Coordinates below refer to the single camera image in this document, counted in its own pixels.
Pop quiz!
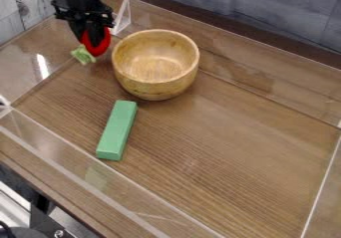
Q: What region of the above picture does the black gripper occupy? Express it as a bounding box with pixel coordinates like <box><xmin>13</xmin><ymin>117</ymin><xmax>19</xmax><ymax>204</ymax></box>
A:
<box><xmin>51</xmin><ymin>0</ymin><xmax>116</xmax><ymax>47</ymax></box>

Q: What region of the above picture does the red plush strawberry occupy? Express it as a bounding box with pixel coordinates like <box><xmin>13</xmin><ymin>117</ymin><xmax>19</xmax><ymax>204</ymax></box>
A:
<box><xmin>72</xmin><ymin>27</ymin><xmax>112</xmax><ymax>65</ymax></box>

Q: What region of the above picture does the black equipment lower left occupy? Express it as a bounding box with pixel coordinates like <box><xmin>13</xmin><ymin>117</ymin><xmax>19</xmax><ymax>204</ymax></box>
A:
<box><xmin>0</xmin><ymin>205</ymin><xmax>78</xmax><ymax>238</ymax></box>

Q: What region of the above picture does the clear acrylic tray wall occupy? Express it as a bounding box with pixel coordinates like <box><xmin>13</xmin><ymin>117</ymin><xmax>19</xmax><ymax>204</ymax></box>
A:
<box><xmin>0</xmin><ymin>0</ymin><xmax>341</xmax><ymax>238</ymax></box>

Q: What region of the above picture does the green rectangular block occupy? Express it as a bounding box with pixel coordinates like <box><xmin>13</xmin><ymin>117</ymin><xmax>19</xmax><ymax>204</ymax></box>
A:
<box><xmin>97</xmin><ymin>101</ymin><xmax>138</xmax><ymax>161</ymax></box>

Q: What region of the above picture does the wooden bowl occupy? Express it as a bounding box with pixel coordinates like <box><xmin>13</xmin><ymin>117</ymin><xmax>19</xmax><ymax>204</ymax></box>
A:
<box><xmin>113</xmin><ymin>29</ymin><xmax>200</xmax><ymax>101</ymax></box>

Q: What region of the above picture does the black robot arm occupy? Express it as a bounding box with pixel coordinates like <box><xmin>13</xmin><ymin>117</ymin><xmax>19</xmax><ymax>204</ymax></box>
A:
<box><xmin>51</xmin><ymin>0</ymin><xmax>116</xmax><ymax>49</ymax></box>

